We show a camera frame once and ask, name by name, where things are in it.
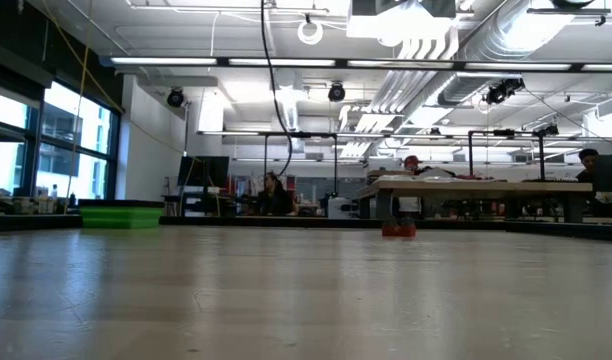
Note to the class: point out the person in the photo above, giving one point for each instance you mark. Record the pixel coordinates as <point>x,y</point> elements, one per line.
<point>276,200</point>
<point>588,159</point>
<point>412,162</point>

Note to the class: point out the white container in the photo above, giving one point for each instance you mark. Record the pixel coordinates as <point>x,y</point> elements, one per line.
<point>340,209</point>

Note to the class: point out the small red block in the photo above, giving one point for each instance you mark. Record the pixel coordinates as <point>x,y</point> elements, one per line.
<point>398,231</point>

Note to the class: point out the led light bar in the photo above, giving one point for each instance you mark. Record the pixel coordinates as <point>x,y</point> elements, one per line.
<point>341,63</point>

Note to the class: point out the white cloth pile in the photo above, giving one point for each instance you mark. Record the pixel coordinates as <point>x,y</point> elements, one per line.
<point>436,173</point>

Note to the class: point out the wooden workbench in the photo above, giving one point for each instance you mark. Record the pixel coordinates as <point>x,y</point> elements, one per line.
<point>476,187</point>

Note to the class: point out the white air conditioning unit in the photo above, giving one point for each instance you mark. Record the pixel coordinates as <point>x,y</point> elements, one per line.
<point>401,22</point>

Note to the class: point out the green plastic bin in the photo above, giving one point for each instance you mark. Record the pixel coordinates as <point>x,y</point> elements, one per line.
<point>121,217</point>

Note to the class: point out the black aluminium rig frame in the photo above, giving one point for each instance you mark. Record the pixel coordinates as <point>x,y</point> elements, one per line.
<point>286,221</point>

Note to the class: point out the black gantry frame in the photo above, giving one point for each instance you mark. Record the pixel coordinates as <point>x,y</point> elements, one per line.
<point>301,134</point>
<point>541,157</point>

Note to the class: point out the black camera cluster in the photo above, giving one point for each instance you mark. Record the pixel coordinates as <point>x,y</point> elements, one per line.
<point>503,91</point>

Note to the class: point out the silver ventilation duct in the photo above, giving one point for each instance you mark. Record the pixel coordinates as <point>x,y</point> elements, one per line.
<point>516,30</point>

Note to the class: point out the black window frame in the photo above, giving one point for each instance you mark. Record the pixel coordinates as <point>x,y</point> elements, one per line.
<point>33,150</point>

